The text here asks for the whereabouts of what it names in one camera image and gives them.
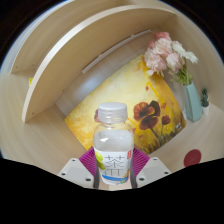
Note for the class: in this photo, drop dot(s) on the small potted green plant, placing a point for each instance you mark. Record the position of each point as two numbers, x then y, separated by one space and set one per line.
205 103

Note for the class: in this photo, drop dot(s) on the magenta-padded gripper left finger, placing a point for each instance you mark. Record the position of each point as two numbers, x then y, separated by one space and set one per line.
76 172

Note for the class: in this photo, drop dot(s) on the wooden shelf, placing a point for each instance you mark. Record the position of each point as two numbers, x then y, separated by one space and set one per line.
73 56

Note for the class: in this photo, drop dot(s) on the clear drink bottle white cap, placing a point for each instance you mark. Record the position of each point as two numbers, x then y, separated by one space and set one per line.
113 143

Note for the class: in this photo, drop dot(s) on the white light bar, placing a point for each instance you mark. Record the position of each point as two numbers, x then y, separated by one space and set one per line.
116 50

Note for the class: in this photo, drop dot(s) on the flat round red coaster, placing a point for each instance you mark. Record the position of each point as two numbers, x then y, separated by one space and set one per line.
192 158

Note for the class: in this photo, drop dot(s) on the yellow item on shelf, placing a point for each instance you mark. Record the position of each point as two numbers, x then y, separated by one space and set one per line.
30 81

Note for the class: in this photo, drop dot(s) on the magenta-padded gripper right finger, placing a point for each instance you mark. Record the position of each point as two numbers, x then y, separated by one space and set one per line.
151 172

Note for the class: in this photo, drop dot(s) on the teal ribbed vase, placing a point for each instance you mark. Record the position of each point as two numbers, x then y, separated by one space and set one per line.
192 103

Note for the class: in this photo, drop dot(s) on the pink and white flower bouquet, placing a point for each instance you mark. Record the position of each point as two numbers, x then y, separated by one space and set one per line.
163 53

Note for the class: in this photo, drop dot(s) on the yellow flower painting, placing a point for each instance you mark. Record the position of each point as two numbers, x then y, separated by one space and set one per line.
133 90

